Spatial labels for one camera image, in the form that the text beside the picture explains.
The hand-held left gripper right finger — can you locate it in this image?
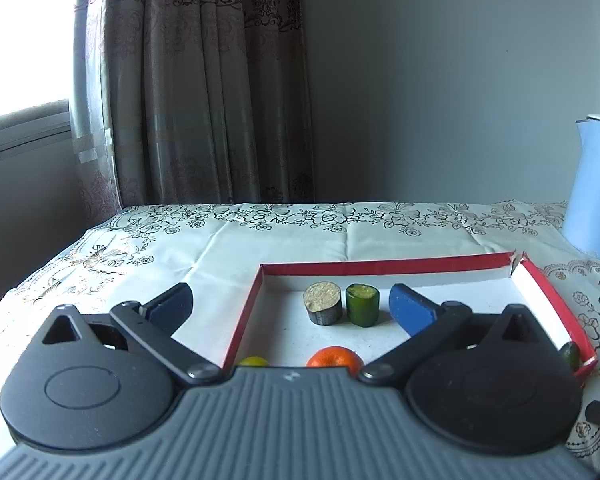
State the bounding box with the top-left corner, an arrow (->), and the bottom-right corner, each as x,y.
357,282 -> 553,388

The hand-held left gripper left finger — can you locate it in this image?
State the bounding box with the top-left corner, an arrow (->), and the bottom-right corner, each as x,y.
40,282 -> 226,388

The red cardboard box tray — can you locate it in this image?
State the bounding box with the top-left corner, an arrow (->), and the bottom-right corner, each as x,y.
222,250 -> 598,378

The dark purple sugarcane piece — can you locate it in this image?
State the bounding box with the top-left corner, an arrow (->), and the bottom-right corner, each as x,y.
302,281 -> 343,325

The orange tangerine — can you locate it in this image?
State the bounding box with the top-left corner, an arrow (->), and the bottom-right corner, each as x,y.
306,345 -> 365,376

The white floral tablecloth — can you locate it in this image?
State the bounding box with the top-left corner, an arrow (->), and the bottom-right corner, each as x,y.
0,201 -> 600,466

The sheer lace curtain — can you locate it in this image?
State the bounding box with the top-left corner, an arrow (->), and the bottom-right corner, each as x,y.
72,0 -> 121,221

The light blue electric kettle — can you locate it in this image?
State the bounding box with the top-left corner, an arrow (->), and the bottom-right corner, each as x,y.
560,114 -> 600,262

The brown patterned curtain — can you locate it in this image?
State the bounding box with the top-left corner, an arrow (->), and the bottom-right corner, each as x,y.
105,0 -> 315,206

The window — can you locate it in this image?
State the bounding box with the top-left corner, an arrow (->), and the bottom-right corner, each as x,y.
0,0 -> 83,161

